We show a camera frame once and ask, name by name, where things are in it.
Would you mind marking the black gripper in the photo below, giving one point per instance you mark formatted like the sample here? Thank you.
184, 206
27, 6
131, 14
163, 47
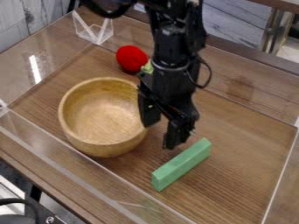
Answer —
164, 95

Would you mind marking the brown wooden bowl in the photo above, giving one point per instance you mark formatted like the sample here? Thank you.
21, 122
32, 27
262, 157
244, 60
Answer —
99, 117

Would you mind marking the green rectangular block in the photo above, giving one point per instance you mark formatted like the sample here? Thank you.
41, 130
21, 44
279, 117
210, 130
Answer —
180, 164

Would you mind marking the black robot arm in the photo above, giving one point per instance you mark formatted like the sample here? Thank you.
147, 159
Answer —
176, 27

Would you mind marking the red plush strawberry toy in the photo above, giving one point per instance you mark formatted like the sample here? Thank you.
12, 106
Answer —
131, 58

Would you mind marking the clear acrylic front panel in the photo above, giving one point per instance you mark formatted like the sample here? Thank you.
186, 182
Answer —
87, 188

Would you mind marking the background metal table leg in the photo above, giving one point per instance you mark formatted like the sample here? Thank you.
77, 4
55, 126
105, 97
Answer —
276, 30

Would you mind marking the clear acrylic corner bracket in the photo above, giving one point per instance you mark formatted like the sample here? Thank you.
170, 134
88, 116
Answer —
93, 33

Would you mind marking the black metal table frame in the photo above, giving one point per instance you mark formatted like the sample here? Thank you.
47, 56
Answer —
23, 211

